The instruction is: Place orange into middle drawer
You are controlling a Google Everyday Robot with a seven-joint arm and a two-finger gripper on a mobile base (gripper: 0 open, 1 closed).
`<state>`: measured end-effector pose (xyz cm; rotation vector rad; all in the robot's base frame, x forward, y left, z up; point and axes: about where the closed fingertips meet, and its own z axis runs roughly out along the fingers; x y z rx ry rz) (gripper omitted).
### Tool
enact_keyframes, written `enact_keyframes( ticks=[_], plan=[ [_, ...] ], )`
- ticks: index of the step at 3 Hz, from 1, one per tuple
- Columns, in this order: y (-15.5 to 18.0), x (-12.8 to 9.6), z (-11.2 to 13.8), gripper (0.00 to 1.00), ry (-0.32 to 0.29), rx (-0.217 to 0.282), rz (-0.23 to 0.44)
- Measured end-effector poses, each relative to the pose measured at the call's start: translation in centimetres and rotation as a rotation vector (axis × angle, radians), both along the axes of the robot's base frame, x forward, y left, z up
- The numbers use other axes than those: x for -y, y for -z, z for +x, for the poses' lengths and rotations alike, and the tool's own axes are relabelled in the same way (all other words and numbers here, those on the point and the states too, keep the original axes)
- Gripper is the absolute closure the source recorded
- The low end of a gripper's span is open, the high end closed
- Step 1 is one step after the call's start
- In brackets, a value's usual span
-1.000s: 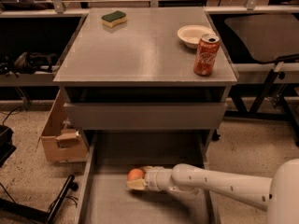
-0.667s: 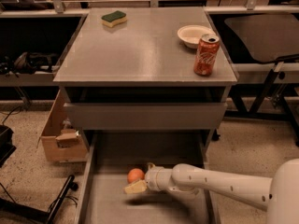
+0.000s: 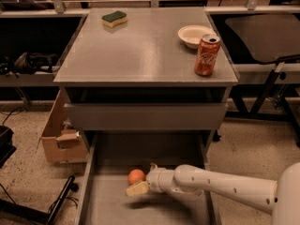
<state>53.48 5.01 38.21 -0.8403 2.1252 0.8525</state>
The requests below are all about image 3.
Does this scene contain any black headset on shelf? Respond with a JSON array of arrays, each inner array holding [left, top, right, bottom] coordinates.
[[0, 52, 59, 75]]

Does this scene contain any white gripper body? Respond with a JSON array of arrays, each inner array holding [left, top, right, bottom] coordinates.
[[146, 167, 177, 193]]

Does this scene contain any black office chair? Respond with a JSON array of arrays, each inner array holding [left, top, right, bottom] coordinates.
[[222, 13, 300, 136]]

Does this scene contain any closed grey top drawer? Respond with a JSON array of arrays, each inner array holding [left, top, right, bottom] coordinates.
[[65, 103, 228, 131]]

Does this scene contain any green yellow sponge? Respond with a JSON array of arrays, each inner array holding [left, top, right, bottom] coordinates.
[[101, 10, 128, 28]]

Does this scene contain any cardboard box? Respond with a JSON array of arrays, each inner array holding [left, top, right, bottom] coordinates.
[[40, 93, 89, 163]]

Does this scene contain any orange fruit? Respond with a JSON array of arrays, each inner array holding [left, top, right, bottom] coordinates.
[[127, 169, 146, 185]]

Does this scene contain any orange soda can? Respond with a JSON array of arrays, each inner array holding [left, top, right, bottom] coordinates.
[[194, 34, 220, 76]]

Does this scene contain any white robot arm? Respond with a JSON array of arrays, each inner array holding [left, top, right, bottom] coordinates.
[[126, 163, 300, 225]]

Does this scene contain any grey drawer cabinet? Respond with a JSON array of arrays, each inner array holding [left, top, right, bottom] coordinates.
[[55, 7, 238, 144]]

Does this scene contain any open grey middle drawer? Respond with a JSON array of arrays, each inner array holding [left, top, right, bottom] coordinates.
[[75, 132, 221, 225]]

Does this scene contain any white bowl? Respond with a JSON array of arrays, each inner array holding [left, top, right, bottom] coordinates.
[[177, 25, 216, 50]]

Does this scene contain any black stand with cables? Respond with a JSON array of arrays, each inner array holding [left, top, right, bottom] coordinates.
[[0, 174, 80, 225]]

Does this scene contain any black box at left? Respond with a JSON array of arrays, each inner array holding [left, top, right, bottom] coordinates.
[[0, 126, 16, 168]]

